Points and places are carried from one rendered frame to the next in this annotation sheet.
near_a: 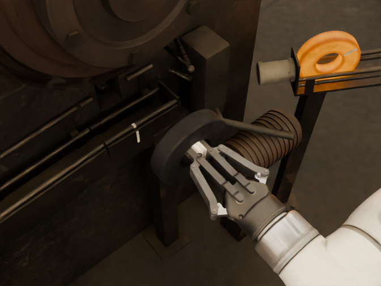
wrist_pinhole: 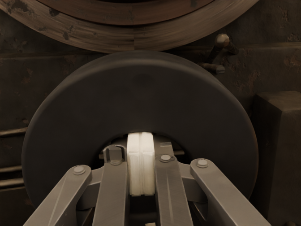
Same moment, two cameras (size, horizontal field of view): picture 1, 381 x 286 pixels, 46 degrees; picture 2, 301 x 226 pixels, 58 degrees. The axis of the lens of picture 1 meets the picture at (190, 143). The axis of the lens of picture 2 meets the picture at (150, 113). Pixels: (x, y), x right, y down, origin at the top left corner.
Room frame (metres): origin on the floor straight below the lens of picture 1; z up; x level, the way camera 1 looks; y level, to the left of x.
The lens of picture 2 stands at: (0.34, -0.11, 0.92)
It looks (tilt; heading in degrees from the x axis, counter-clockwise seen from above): 19 degrees down; 38
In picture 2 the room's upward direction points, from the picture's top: 2 degrees counter-clockwise
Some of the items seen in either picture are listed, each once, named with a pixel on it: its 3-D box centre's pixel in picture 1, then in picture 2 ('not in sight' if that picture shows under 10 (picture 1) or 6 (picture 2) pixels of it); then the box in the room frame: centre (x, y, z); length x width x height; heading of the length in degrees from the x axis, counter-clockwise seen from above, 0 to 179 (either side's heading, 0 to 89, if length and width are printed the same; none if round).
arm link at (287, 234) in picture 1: (284, 239); not in sight; (0.29, -0.15, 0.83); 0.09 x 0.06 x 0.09; 130
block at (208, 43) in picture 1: (203, 76); (279, 165); (0.79, -0.03, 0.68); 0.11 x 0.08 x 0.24; 40
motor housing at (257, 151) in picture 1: (253, 181); not in sight; (0.73, -0.20, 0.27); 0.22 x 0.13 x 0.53; 130
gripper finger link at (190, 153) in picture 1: (190, 159); (103, 169); (0.43, 0.00, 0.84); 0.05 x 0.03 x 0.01; 40
